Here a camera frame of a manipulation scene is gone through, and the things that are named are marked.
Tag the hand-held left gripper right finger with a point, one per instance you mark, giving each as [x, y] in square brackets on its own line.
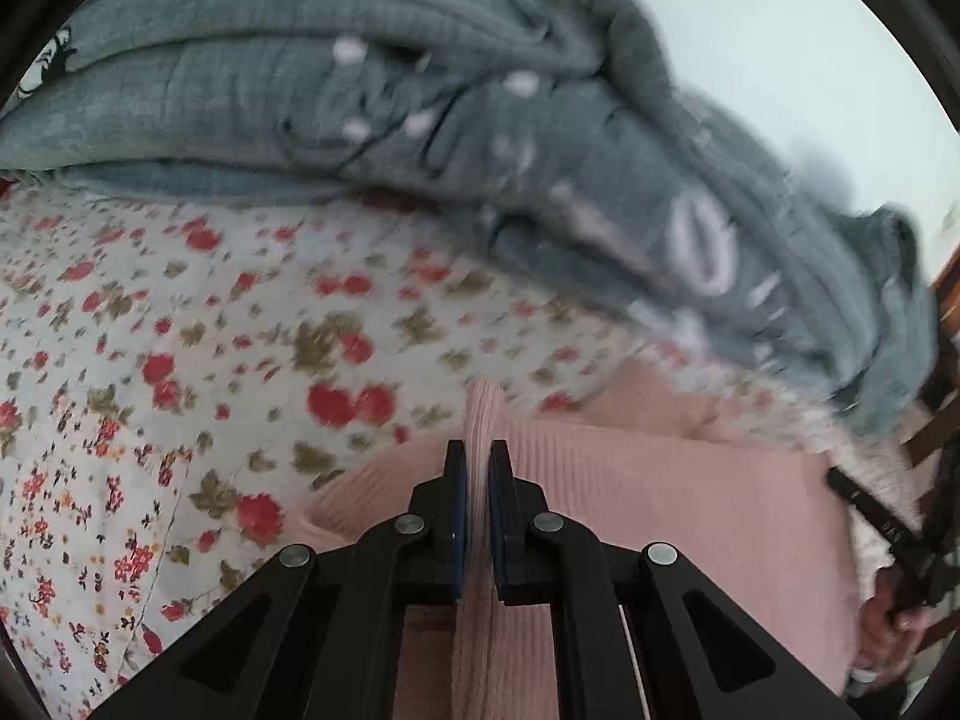
[499, 495]

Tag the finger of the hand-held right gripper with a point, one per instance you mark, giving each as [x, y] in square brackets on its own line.
[874, 514]

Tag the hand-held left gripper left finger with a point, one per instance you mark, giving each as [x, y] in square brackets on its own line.
[459, 495]

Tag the pink knit sweater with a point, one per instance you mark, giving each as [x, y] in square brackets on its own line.
[675, 510]

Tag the person's right hand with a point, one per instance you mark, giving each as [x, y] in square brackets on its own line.
[889, 634]

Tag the floral bedsheet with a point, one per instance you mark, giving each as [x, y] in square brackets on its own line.
[150, 315]

